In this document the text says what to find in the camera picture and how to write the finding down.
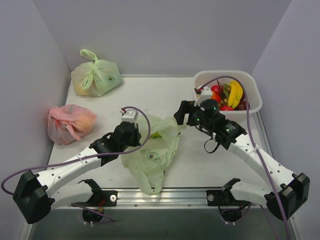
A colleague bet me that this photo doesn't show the green knotted plastic bag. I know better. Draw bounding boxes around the green knotted plastic bag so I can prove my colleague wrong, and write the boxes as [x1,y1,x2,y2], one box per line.
[71,49,124,97]

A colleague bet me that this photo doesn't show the red apple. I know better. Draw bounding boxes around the red apple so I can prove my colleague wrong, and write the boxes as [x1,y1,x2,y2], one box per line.
[211,84,224,95]

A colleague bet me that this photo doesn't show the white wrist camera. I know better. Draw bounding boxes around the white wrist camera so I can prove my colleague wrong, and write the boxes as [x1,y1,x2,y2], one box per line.
[194,86,213,107]
[120,109,139,125]

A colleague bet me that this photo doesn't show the black base bracket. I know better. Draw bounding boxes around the black base bracket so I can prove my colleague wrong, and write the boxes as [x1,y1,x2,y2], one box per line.
[206,189,227,207]
[75,179,118,207]

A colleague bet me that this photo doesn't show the left black base bracket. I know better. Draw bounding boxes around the left black base bracket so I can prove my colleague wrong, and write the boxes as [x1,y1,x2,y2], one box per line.
[75,179,118,207]

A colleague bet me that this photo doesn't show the red tomato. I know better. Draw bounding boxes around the red tomato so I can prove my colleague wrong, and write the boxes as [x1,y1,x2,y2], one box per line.
[219,105,234,111]

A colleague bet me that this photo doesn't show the green pear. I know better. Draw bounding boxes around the green pear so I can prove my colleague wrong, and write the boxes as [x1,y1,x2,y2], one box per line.
[150,132,162,138]

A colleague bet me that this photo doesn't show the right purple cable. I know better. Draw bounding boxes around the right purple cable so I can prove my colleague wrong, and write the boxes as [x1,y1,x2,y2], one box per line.
[199,76,292,240]

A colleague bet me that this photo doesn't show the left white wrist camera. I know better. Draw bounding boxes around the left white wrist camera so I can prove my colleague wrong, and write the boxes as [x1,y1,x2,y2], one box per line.
[120,109,139,125]

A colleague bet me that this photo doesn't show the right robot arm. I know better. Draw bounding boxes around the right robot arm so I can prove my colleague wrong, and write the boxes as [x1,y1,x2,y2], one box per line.
[174,99,310,221]

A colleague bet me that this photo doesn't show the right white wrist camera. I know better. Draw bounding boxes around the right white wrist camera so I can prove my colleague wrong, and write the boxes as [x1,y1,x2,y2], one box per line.
[194,86,213,107]

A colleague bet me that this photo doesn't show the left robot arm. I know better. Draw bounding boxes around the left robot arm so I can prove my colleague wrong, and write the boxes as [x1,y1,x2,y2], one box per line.
[12,121,141,224]

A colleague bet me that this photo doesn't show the pink knotted plastic bag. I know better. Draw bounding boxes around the pink knotted plastic bag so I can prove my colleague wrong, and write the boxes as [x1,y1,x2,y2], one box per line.
[47,104,97,145]

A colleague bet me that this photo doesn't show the yellow banana bunch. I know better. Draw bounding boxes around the yellow banana bunch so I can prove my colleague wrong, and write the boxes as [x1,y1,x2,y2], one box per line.
[227,80,244,109]

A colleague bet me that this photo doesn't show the aluminium mounting rail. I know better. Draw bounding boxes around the aluminium mounting rail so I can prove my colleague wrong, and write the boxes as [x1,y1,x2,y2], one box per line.
[49,187,298,209]

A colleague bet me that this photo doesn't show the white plastic basket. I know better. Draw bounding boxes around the white plastic basket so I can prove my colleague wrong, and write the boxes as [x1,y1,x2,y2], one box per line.
[193,70,263,114]

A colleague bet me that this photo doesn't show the brown longan bunch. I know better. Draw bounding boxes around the brown longan bunch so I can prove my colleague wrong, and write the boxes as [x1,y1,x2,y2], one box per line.
[217,81,230,106]

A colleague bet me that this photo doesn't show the light green fruit bag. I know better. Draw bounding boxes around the light green fruit bag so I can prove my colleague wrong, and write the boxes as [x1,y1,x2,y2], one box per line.
[121,114,187,196]

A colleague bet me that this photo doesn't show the dark red fruit lower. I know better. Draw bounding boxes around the dark red fruit lower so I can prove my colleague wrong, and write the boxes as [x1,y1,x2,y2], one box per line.
[235,100,250,111]

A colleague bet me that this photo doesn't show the right black base bracket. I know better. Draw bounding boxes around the right black base bracket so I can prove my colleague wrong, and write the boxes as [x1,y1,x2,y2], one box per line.
[206,189,227,207]

